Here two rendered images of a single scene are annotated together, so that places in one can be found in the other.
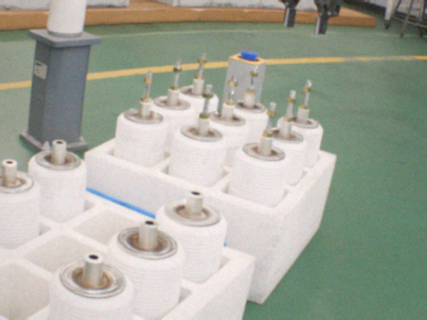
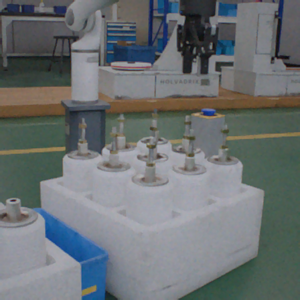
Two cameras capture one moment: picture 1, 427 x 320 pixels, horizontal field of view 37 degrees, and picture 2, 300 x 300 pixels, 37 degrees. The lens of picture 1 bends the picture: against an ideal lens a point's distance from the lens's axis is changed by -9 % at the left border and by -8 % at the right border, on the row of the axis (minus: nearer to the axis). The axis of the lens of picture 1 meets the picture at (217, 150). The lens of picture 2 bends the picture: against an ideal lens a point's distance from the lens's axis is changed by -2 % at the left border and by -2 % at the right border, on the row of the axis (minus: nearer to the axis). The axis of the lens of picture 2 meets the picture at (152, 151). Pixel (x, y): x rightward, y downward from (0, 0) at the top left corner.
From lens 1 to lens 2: 58 cm
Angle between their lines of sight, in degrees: 26
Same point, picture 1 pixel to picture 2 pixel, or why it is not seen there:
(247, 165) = (129, 189)
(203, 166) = (108, 191)
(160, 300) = not seen: outside the picture
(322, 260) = (239, 284)
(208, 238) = (9, 238)
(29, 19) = (135, 105)
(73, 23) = (86, 93)
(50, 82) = (71, 138)
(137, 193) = (67, 212)
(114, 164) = (54, 189)
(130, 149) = (67, 179)
